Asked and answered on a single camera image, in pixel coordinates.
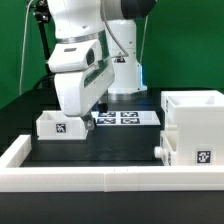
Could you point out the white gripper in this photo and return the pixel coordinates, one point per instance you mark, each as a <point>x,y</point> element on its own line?
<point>77,92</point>

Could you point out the white drawer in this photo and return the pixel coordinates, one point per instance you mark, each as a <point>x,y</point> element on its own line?
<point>166,150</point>
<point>54,125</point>

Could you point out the white front drawer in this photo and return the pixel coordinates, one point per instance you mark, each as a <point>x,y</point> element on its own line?
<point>166,150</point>

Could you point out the white drawer cabinet box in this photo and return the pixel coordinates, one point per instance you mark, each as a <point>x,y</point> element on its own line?
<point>197,117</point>

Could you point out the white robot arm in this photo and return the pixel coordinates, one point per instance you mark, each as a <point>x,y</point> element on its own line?
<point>95,54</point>

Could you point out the marker tag sheet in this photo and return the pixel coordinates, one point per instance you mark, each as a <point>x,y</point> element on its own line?
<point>126,118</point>

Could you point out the white fence frame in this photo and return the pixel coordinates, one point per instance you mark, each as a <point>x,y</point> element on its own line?
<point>15,178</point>

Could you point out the black camera stand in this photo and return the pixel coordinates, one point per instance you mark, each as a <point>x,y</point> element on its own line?
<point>42,16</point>

